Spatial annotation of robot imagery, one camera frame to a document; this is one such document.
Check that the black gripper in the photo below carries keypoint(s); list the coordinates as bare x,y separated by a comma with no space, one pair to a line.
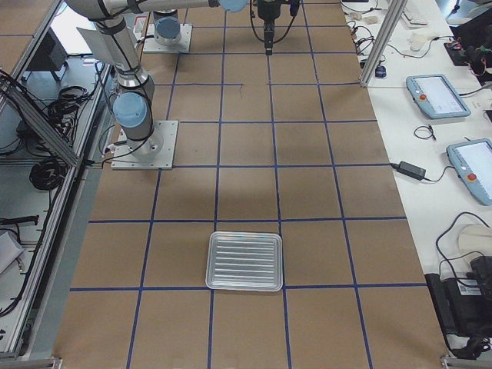
268,11

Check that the silver ribbed metal tray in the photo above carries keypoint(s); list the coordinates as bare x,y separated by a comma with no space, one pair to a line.
245,261

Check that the upper blue teach pendant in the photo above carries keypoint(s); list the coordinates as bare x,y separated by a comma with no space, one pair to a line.
436,97

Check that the blue teach pendant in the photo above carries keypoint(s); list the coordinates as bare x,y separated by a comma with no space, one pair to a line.
436,97
472,162

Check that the black power adapter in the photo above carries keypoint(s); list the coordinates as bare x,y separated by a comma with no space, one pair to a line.
409,170

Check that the lower blue teach pendant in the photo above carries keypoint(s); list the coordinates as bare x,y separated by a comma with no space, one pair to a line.
472,162

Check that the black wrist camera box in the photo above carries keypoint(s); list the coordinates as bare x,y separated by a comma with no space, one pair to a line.
294,6

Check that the aluminium frame post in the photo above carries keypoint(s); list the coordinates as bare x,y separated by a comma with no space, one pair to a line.
387,27

